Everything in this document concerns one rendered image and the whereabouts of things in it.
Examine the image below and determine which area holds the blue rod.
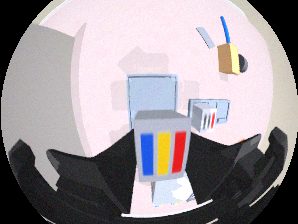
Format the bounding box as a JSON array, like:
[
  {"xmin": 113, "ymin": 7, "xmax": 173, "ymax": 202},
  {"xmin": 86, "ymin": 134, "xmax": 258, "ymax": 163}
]
[{"xmin": 221, "ymin": 16, "xmax": 230, "ymax": 43}]

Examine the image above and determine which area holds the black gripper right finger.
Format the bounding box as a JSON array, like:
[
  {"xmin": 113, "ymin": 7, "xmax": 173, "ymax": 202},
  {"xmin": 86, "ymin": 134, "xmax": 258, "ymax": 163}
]
[{"xmin": 185, "ymin": 132, "xmax": 262, "ymax": 205}]

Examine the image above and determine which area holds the grey flat panel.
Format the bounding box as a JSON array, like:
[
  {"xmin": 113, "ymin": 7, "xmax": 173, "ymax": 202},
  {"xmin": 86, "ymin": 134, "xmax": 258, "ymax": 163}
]
[{"xmin": 0, "ymin": 23, "xmax": 86, "ymax": 190}]

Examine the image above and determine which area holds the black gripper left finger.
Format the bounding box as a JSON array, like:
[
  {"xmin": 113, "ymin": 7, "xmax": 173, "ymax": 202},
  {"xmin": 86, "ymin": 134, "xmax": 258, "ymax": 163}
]
[{"xmin": 45, "ymin": 129, "xmax": 137, "ymax": 214}]

